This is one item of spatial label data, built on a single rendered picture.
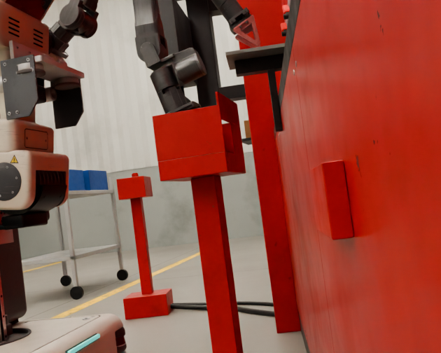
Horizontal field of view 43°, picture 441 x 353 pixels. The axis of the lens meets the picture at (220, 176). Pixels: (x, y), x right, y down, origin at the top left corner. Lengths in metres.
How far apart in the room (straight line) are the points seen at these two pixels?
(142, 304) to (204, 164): 2.11
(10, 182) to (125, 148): 7.71
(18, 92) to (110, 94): 7.92
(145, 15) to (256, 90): 1.21
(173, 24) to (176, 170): 1.55
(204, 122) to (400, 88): 0.98
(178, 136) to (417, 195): 1.01
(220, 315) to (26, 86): 0.78
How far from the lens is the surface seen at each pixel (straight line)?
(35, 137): 1.70
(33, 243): 10.09
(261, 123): 2.48
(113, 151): 9.36
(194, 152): 1.26
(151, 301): 3.28
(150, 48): 1.33
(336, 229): 0.51
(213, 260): 1.33
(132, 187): 3.25
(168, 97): 1.31
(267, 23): 2.57
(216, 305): 1.34
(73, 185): 4.72
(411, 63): 0.27
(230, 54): 1.57
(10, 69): 1.62
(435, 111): 0.25
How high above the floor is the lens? 0.60
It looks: 3 degrees up
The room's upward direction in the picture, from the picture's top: 7 degrees counter-clockwise
